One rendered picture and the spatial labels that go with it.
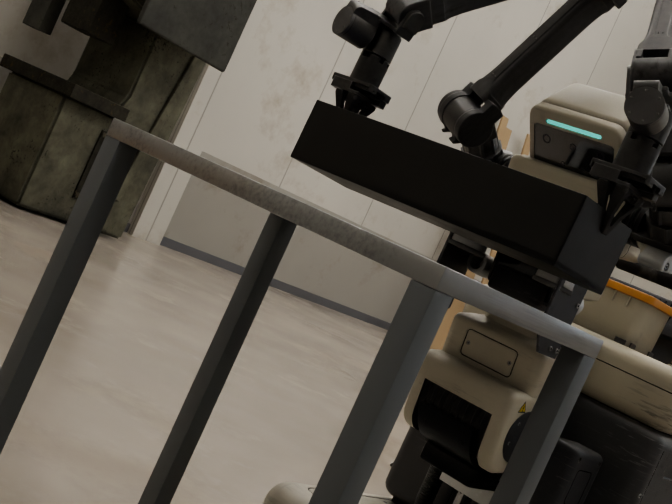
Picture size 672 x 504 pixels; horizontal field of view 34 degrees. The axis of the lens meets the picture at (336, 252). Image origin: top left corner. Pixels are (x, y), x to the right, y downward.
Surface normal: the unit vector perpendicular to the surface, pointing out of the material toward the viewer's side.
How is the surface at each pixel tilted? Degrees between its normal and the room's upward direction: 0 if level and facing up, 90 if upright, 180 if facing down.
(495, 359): 98
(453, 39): 90
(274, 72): 90
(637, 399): 90
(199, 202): 90
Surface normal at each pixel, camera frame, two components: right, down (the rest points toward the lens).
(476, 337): -0.65, -0.12
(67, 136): 0.75, 0.36
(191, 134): 0.63, 0.30
